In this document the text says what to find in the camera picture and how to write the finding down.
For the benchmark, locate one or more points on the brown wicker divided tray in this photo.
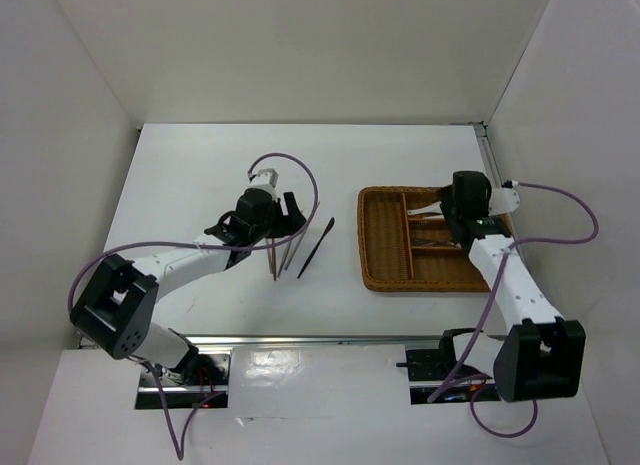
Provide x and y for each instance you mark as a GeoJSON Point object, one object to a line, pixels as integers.
{"type": "Point", "coordinates": [399, 253]}

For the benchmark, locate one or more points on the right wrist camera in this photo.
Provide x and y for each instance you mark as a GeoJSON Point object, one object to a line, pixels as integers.
{"type": "Point", "coordinates": [504, 199]}

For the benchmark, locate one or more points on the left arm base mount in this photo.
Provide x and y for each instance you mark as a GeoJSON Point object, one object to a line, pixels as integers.
{"type": "Point", "coordinates": [209, 379]}

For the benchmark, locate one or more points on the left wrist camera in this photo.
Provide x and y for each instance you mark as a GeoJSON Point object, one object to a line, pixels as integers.
{"type": "Point", "coordinates": [265, 179]}

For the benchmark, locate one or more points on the aluminium rail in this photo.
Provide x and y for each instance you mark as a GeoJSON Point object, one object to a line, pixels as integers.
{"type": "Point", "coordinates": [487, 153]}
{"type": "Point", "coordinates": [430, 341]}

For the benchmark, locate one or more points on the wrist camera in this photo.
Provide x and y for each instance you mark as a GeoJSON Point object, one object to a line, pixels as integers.
{"type": "Point", "coordinates": [265, 179]}
{"type": "Point", "coordinates": [504, 199]}

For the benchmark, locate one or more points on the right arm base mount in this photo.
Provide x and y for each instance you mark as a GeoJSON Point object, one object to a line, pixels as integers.
{"type": "Point", "coordinates": [428, 367]}

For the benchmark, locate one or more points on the black knife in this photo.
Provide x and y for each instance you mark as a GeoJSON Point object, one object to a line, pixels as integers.
{"type": "Point", "coordinates": [330, 225]}

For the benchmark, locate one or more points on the copper brown knife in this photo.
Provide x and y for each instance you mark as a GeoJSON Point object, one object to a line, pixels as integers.
{"type": "Point", "coordinates": [274, 247]}

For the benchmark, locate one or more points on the aluminium rail front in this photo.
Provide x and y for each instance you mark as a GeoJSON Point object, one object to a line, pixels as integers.
{"type": "Point", "coordinates": [430, 341]}

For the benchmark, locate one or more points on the long silver chopstick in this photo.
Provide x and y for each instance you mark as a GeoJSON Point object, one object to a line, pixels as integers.
{"type": "Point", "coordinates": [294, 250]}

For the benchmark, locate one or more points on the white spoon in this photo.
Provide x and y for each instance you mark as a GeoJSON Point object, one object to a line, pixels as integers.
{"type": "Point", "coordinates": [433, 209]}

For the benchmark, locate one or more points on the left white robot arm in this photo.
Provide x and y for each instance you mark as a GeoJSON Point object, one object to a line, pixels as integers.
{"type": "Point", "coordinates": [115, 309]}

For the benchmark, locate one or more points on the aluminium rail right side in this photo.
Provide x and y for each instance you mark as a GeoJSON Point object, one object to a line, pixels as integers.
{"type": "Point", "coordinates": [487, 153]}

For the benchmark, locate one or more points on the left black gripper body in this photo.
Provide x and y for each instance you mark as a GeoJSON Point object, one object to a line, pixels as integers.
{"type": "Point", "coordinates": [270, 224]}

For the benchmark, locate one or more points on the silver knife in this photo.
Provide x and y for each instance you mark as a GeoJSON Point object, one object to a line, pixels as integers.
{"type": "Point", "coordinates": [285, 258]}

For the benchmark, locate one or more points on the lone silver fork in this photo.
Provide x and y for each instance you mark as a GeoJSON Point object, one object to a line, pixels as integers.
{"type": "Point", "coordinates": [430, 244]}

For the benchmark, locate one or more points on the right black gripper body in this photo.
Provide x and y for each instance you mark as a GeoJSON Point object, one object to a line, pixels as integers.
{"type": "Point", "coordinates": [449, 206]}

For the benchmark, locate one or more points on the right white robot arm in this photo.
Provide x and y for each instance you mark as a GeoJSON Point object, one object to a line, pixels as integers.
{"type": "Point", "coordinates": [541, 357]}

